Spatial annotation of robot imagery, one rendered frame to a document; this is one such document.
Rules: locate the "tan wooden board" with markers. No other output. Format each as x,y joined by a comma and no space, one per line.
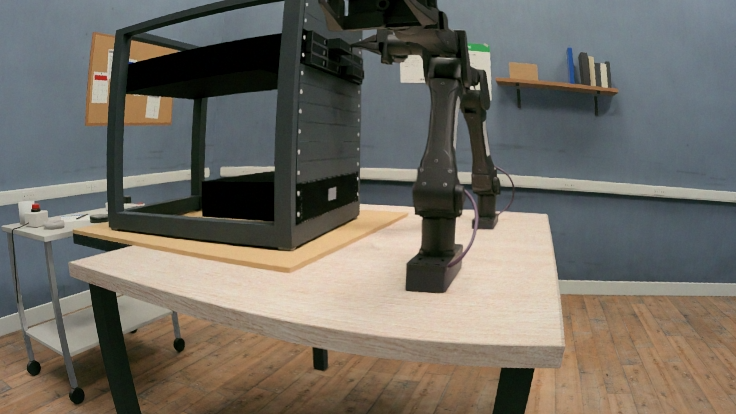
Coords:
260,257

